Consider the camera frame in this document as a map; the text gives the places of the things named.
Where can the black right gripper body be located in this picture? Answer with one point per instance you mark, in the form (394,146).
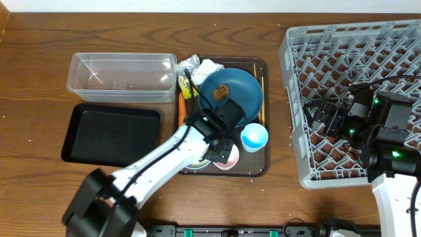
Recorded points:
(340,124)

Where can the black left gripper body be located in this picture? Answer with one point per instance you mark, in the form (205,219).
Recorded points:
(224,151)

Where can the pink cup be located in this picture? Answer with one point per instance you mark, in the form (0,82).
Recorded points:
(232,160)

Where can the light blue cup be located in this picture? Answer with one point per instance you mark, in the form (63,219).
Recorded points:
(254,137)

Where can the brown food piece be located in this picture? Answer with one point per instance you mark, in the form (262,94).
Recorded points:
(221,92)

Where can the dark blue plate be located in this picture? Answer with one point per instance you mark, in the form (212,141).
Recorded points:
(244,90)

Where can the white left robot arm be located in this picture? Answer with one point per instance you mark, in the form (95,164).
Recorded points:
(108,205)

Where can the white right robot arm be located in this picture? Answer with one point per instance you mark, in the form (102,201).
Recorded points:
(376,125)

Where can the grey dishwasher rack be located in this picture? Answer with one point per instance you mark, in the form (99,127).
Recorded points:
(319,62)

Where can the light blue rice bowl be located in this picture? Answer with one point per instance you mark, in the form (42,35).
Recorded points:
(198,164)

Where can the brown serving tray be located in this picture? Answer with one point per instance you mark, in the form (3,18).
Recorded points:
(249,164)

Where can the wooden chopstick right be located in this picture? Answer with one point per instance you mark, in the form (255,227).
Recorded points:
(263,114)

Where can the orange carrot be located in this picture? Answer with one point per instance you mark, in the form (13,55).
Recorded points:
(182,109)

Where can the yellow snack wrapper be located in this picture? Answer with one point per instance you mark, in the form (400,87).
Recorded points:
(185,87)

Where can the crumpled white tissue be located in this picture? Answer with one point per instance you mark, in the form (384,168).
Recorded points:
(206,68)

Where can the crumpled aluminium foil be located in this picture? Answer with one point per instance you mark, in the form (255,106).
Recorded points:
(192,63)

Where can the black tray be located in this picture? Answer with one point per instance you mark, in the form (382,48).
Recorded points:
(110,136)

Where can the clear plastic bin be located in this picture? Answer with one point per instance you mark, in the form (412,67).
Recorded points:
(123,77)

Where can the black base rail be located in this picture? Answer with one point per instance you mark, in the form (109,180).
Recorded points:
(300,231)

